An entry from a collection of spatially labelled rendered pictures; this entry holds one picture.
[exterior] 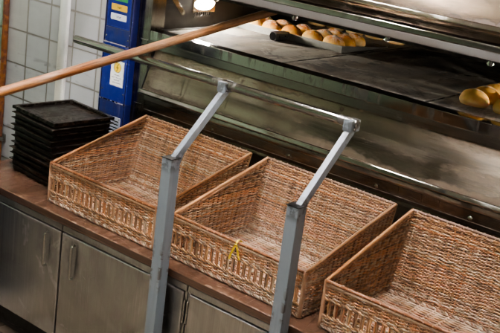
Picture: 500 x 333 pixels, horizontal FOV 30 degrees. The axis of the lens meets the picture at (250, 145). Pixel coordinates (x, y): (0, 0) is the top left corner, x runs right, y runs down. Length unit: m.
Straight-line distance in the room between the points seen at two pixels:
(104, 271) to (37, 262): 0.36
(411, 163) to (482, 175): 0.24
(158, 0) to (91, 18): 0.37
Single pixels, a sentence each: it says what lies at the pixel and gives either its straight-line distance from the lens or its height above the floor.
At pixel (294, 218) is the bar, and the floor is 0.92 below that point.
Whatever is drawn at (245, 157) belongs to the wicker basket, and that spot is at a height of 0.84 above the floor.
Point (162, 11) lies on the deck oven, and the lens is 3.72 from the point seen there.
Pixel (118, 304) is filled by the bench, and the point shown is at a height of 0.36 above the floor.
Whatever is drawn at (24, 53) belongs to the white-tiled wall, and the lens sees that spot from 4.29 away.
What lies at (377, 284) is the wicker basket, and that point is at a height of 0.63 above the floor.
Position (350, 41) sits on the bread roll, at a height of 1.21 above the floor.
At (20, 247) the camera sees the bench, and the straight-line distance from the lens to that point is 3.58.
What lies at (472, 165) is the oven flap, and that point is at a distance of 2.95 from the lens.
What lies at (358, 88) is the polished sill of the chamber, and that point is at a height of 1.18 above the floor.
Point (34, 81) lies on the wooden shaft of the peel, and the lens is 2.98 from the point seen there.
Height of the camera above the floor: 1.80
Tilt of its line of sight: 16 degrees down
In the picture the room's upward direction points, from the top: 7 degrees clockwise
